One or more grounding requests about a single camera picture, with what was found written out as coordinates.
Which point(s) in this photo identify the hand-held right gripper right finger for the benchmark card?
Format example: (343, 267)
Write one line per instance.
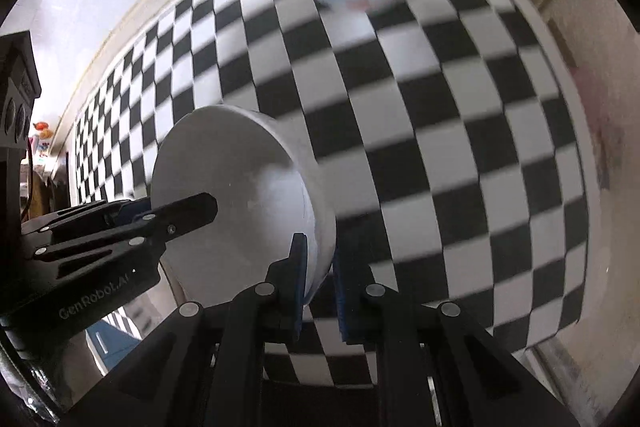
(347, 302)

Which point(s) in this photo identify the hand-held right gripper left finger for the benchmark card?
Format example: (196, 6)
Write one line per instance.
(299, 277)

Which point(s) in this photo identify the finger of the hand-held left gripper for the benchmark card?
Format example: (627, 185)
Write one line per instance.
(132, 209)
(195, 212)

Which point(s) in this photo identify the plain white bowl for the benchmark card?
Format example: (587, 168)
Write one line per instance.
(240, 167)

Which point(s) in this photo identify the black white checkered tablecloth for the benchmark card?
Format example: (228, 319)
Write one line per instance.
(450, 132)

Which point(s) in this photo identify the group of colourful wall stickers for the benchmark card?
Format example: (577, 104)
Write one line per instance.
(41, 127)

